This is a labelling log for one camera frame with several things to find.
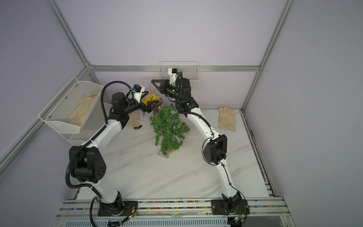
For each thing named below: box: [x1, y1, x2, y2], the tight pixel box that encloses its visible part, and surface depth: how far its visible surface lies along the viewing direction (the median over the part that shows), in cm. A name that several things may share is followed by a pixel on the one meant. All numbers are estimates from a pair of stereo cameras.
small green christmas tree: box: [148, 104, 191, 156], surface depth 80 cm
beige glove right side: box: [218, 106, 236, 131], surface depth 117 cm
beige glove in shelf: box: [66, 91, 102, 127], surface depth 80 cm
